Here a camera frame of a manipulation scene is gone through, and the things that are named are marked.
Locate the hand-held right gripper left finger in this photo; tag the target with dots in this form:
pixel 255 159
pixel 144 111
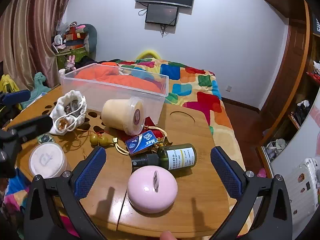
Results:
pixel 89 173

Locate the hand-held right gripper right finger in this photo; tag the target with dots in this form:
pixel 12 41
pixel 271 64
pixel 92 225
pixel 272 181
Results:
pixel 225 173

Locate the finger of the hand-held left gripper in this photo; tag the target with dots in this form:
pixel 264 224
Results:
pixel 16 97
pixel 32 125

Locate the small green round packet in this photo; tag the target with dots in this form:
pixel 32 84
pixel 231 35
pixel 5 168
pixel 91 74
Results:
pixel 45 138

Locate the green spray bottle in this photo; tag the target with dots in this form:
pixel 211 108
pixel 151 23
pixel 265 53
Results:
pixel 180 157

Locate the pink round case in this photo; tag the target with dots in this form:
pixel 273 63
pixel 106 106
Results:
pixel 145 190

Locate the small blue cardboard box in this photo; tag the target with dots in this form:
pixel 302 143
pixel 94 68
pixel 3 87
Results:
pixel 140 142

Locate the clear plastic storage box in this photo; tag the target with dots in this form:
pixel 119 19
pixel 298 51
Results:
pixel 75 83

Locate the wooden desktop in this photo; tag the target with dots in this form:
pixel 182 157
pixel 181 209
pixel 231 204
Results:
pixel 190 135

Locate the person's right hand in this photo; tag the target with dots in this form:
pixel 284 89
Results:
pixel 168 236

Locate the yellow garment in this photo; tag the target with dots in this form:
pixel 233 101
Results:
pixel 6 82

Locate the teal dinosaur toy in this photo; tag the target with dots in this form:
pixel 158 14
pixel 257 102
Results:
pixel 40 80

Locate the white round container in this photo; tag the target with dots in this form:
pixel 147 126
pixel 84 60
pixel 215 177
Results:
pixel 45 160

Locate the pink slipper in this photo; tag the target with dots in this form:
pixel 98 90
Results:
pixel 261 172

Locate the colourful cloth pile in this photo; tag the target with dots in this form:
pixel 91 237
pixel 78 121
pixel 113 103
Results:
pixel 15 200

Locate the green storage box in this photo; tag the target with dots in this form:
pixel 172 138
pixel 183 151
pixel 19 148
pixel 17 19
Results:
pixel 62 60

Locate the cream plastic jar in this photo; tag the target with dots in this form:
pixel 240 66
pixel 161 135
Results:
pixel 115 115

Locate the pink rabbit toy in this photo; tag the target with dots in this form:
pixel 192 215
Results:
pixel 71 61

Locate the striped pink curtain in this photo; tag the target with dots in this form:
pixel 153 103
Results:
pixel 30 30

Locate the small white fan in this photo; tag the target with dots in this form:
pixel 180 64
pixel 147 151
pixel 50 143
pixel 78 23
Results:
pixel 58 40

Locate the white suitcase with stickers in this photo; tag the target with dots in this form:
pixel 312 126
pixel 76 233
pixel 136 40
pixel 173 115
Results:
pixel 300 192

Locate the colourful patchwork blanket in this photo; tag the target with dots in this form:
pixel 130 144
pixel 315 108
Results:
pixel 200 100

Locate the red and gold cloth bag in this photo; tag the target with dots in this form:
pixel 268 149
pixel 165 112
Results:
pixel 150 123

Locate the black cloth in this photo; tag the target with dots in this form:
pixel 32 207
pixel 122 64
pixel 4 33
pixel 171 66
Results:
pixel 86 61

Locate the red patchwork box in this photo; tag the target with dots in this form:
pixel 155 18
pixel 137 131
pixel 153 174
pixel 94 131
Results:
pixel 73 36

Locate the grey plush cushion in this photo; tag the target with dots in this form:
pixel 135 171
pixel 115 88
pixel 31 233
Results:
pixel 91 37

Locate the orange cloth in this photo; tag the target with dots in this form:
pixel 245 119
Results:
pixel 140 82

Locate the wooden wardrobe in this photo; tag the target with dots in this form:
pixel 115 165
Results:
pixel 297 55

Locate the white wall outlet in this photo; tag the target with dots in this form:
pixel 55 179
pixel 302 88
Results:
pixel 228 88

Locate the small black wall monitor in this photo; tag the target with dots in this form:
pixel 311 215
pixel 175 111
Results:
pixel 161 13

